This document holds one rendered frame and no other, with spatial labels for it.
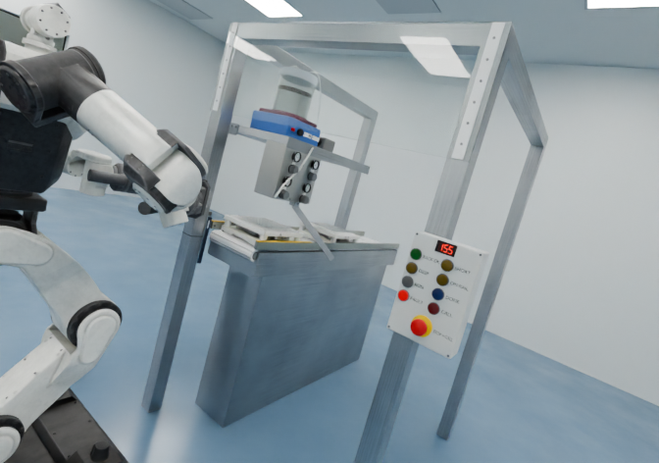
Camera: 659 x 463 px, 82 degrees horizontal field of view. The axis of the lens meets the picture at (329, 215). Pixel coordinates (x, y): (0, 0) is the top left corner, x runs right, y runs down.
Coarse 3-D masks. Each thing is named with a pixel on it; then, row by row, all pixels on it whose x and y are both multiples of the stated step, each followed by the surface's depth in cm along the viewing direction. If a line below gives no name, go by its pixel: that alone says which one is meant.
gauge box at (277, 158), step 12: (276, 144) 139; (264, 156) 142; (276, 156) 138; (288, 156) 138; (312, 156) 149; (264, 168) 141; (276, 168) 138; (264, 180) 141; (276, 180) 138; (300, 180) 147; (264, 192) 140; (276, 192) 138; (300, 192) 149
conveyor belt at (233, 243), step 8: (216, 232) 157; (224, 232) 159; (216, 240) 156; (224, 240) 153; (232, 240) 151; (240, 240) 153; (304, 240) 191; (312, 240) 197; (360, 240) 243; (368, 240) 253; (232, 248) 150; (240, 248) 147; (248, 248) 146; (384, 248) 240; (392, 248) 250; (248, 256) 145
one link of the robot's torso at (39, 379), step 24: (96, 312) 106; (48, 336) 112; (96, 336) 107; (24, 360) 106; (48, 360) 105; (72, 360) 104; (96, 360) 110; (0, 384) 102; (24, 384) 101; (48, 384) 105; (72, 384) 110; (0, 408) 97; (24, 408) 101; (24, 432) 102
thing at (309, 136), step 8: (256, 120) 149; (256, 128) 149; (264, 128) 147; (272, 128) 144; (280, 128) 142; (288, 128) 141; (296, 128) 144; (296, 136) 145; (304, 136) 149; (312, 136) 153; (312, 144) 154
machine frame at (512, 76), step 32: (512, 32) 93; (512, 64) 101; (512, 96) 125; (224, 128) 151; (544, 128) 170; (448, 160) 97; (352, 192) 242; (448, 192) 97; (192, 224) 153; (448, 224) 96; (512, 224) 189; (192, 256) 156; (480, 320) 194; (160, 352) 159; (416, 352) 104; (160, 384) 161; (384, 384) 103; (384, 416) 102; (448, 416) 199; (384, 448) 106
